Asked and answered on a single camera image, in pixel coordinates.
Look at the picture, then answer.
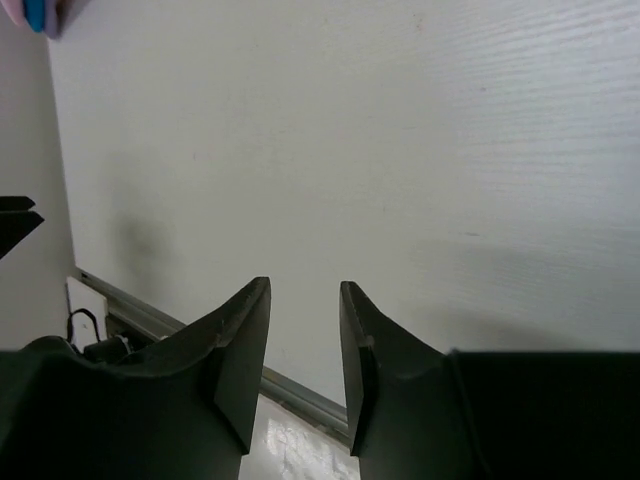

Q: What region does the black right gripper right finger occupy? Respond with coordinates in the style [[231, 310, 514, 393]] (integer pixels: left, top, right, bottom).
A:
[[339, 281, 639, 479]]

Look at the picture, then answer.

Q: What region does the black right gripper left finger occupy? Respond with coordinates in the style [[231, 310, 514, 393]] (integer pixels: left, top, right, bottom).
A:
[[0, 276, 272, 480]]

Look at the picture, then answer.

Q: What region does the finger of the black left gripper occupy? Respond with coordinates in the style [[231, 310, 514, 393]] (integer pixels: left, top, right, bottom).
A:
[[0, 196, 35, 212], [0, 211, 44, 258]]

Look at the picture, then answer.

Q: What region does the blue folded t shirt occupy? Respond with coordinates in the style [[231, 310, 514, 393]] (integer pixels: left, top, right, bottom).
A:
[[22, 0, 48, 33]]

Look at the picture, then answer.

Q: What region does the pink folded t shirt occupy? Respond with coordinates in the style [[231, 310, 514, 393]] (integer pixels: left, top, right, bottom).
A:
[[0, 0, 26, 26]]

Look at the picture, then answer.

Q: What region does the lilac folded t shirt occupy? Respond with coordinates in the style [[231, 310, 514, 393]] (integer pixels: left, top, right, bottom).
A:
[[43, 0, 66, 40]]

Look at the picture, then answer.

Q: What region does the aluminium table edge rail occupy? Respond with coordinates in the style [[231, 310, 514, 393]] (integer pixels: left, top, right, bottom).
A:
[[80, 272, 349, 447]]

